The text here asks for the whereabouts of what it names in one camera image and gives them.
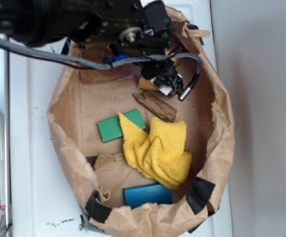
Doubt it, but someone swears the brown wood bark piece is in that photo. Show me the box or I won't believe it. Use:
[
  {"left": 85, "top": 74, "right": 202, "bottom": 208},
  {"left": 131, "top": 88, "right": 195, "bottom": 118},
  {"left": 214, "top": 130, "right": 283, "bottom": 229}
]
[{"left": 132, "top": 90, "right": 177, "bottom": 122}]

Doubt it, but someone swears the brown paper bag basin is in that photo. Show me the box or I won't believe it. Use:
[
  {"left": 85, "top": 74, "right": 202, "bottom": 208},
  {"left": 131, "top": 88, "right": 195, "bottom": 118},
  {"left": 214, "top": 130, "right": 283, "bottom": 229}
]
[{"left": 47, "top": 7, "right": 235, "bottom": 237}]

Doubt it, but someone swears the black tape piece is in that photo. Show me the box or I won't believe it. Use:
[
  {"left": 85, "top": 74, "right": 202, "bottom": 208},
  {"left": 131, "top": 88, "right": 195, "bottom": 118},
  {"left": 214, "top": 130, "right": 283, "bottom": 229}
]
[
  {"left": 186, "top": 177, "right": 215, "bottom": 215},
  {"left": 79, "top": 213, "right": 108, "bottom": 235},
  {"left": 85, "top": 190, "right": 113, "bottom": 224}
]

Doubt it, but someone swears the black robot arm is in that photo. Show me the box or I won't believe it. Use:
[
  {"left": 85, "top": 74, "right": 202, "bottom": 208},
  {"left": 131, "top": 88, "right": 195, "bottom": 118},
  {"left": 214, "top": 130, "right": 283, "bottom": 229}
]
[{"left": 0, "top": 0, "right": 183, "bottom": 96}]

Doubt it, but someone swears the green block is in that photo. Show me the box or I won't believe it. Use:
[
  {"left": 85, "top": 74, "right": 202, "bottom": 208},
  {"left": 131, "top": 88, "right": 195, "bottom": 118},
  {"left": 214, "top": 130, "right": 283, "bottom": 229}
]
[{"left": 97, "top": 109, "right": 146, "bottom": 143}]

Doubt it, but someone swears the yellow microfiber cloth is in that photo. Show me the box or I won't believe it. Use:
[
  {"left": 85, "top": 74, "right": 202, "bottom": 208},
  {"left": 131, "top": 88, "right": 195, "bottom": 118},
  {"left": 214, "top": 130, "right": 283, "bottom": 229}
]
[{"left": 119, "top": 113, "right": 192, "bottom": 191}]

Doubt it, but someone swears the grey braided cable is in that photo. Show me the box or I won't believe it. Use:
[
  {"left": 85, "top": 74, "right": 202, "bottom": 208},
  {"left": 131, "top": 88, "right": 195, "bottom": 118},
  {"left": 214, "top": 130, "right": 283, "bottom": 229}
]
[{"left": 0, "top": 33, "right": 203, "bottom": 102}]

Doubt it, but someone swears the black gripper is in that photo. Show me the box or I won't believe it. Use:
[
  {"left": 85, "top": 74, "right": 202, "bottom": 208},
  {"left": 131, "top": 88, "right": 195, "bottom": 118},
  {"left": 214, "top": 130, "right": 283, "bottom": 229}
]
[{"left": 70, "top": 0, "right": 184, "bottom": 99}]

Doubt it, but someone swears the blue block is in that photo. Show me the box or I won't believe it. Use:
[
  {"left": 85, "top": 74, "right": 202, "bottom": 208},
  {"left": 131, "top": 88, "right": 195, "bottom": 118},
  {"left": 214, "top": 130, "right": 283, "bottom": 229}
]
[{"left": 124, "top": 183, "right": 173, "bottom": 209}]

